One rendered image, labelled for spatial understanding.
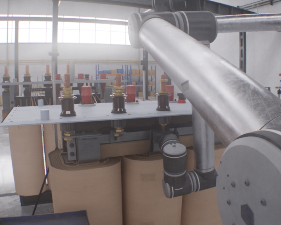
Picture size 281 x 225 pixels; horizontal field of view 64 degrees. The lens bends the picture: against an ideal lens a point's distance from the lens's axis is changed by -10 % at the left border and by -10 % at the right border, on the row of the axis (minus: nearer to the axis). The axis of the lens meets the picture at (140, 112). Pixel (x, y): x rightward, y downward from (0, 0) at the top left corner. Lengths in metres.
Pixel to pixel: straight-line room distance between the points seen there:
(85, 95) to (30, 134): 1.36
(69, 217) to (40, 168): 1.84
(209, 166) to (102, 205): 0.63
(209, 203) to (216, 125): 1.42
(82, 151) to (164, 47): 0.80
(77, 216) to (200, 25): 1.05
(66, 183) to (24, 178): 1.74
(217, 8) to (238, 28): 11.20
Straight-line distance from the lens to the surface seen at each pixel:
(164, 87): 1.42
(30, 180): 3.07
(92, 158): 1.36
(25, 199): 3.37
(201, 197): 1.80
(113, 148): 1.48
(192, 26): 1.05
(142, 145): 1.55
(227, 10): 13.22
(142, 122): 1.81
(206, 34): 1.08
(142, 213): 1.59
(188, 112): 1.38
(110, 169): 1.37
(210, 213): 1.91
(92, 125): 1.69
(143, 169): 1.47
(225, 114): 0.44
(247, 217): 0.33
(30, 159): 2.99
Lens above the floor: 1.53
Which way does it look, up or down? 7 degrees down
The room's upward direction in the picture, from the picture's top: straight up
